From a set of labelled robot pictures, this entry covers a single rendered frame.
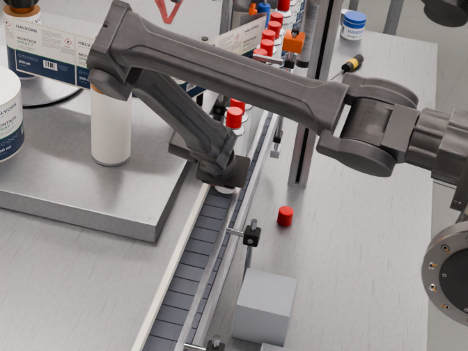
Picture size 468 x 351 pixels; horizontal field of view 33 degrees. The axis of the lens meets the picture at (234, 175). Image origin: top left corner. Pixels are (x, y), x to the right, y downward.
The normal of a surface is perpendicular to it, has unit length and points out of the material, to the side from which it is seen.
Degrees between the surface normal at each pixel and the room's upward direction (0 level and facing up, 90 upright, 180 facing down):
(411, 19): 0
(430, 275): 90
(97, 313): 0
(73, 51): 90
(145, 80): 82
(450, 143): 56
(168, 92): 82
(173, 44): 41
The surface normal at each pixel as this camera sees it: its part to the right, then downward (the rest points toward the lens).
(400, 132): -0.18, -0.26
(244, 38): 0.75, 0.46
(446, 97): 0.10, -0.79
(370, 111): -0.43, -0.34
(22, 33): -0.33, 0.55
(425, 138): -0.29, 0.04
